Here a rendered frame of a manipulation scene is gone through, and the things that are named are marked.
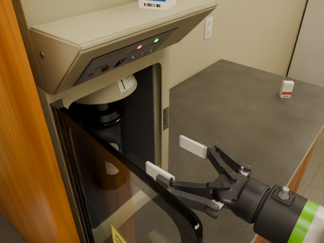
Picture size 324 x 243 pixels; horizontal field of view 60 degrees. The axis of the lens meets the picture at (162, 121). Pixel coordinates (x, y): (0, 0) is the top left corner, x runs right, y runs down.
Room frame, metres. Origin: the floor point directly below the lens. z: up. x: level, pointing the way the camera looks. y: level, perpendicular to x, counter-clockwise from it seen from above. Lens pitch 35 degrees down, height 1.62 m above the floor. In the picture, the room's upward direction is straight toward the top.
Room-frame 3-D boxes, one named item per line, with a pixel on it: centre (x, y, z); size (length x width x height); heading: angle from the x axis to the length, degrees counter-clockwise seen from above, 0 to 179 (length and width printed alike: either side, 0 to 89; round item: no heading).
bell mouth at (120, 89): (0.59, 0.15, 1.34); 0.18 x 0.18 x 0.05
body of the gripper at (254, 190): (0.35, -0.14, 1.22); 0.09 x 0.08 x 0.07; 50
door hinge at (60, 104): (0.40, 0.17, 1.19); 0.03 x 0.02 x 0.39; 140
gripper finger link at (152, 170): (0.40, 0.00, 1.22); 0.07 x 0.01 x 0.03; 50
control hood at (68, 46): (0.48, 0.04, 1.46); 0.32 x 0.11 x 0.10; 140
